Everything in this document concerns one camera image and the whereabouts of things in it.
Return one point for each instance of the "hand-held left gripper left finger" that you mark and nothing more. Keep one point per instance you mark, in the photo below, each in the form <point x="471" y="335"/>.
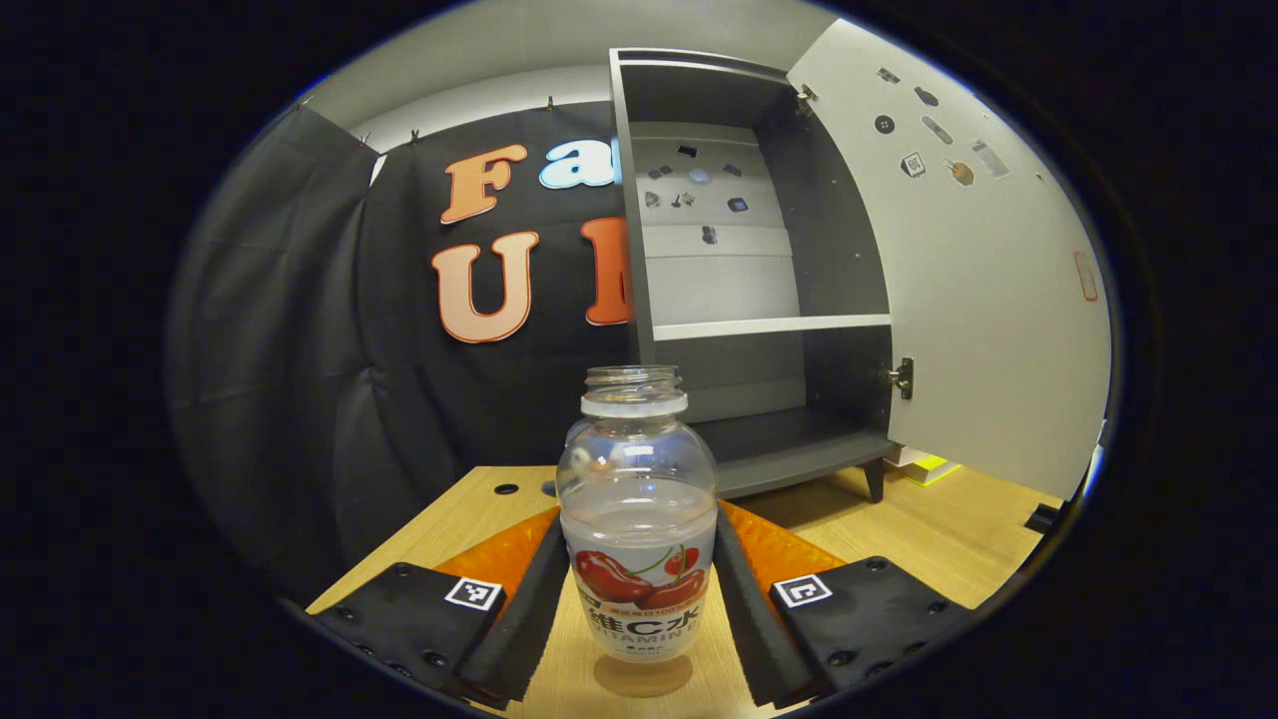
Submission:
<point x="529" y="619"/>

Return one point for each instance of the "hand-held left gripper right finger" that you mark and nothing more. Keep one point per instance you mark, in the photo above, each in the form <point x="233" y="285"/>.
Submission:
<point x="754" y="619"/>

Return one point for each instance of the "clear plastic bottle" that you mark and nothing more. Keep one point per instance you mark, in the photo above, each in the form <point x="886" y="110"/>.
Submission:
<point x="639" y="499"/>

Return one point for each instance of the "white cabinet door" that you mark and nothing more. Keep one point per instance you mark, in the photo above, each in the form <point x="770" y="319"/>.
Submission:
<point x="998" y="300"/>

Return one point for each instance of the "small black object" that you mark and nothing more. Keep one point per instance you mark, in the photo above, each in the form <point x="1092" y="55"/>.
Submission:
<point x="1043" y="517"/>

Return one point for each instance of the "black backdrop cloth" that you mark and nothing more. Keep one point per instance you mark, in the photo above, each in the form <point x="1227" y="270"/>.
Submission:
<point x="300" y="350"/>

